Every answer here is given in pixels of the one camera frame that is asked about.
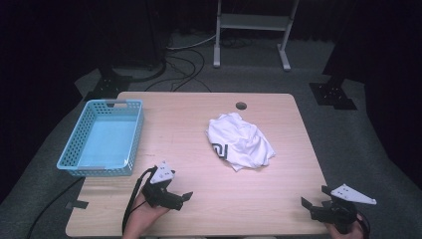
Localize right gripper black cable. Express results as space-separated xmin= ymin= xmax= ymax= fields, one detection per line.
xmin=357 ymin=212 xmax=371 ymax=239

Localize person's right hand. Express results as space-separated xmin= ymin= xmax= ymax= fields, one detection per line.
xmin=325 ymin=215 xmax=364 ymax=239

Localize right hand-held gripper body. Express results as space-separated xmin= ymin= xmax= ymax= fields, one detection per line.
xmin=311 ymin=183 xmax=377 ymax=235

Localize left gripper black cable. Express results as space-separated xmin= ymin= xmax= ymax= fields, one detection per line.
xmin=121 ymin=165 xmax=158 ymax=235

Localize black tape strip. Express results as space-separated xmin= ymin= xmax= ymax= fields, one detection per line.
xmin=65 ymin=199 xmax=90 ymax=211

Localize white metal stand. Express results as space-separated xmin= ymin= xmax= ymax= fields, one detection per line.
xmin=213 ymin=0 xmax=300 ymax=72

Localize white t-shirt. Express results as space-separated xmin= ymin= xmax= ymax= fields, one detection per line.
xmin=205 ymin=112 xmax=277 ymax=172

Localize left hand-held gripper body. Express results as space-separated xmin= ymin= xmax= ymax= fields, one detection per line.
xmin=141 ymin=161 xmax=184 ymax=207

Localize person's left hand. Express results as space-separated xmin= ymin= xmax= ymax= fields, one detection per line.
xmin=127 ymin=192 xmax=170 ymax=227

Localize black cable beside table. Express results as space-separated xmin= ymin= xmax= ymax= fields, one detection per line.
xmin=26 ymin=177 xmax=86 ymax=239

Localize thin black floor cables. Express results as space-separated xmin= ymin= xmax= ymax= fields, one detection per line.
xmin=143 ymin=48 xmax=213 ymax=94

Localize black stand base plate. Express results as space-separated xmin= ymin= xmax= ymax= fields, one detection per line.
xmin=83 ymin=66 xmax=133 ymax=103
xmin=309 ymin=76 xmax=358 ymax=112

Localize light blue plastic basket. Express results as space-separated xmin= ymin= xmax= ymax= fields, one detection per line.
xmin=56 ymin=99 xmax=145 ymax=177

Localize white floor cable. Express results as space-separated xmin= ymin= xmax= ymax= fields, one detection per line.
xmin=165 ymin=33 xmax=218 ymax=52

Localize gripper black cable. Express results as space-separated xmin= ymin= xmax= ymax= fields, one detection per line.
xmin=121 ymin=165 xmax=158 ymax=235
xmin=357 ymin=212 xmax=371 ymax=239

